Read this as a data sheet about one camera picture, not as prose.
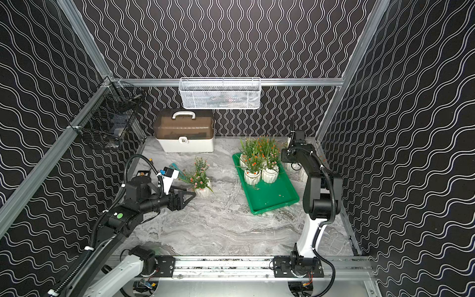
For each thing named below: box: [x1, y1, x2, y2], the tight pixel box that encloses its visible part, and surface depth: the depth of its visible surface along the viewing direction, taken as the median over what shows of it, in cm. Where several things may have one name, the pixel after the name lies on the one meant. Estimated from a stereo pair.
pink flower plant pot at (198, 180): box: [179, 156, 214, 198], surface depth 90 cm
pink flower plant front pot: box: [261, 149, 281, 184], surface depth 97 cm
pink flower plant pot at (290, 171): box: [285, 162, 302, 177], surface depth 102 cm
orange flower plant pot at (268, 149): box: [257, 137, 282, 161], surface depth 97 cm
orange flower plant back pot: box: [242, 152, 262, 186], surface depth 97 cm
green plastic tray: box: [232, 152, 300, 215], surface depth 98 cm
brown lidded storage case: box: [152, 109, 216, 153], surface depth 108 cm
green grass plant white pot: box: [238, 136, 257, 171], surface depth 102 cm
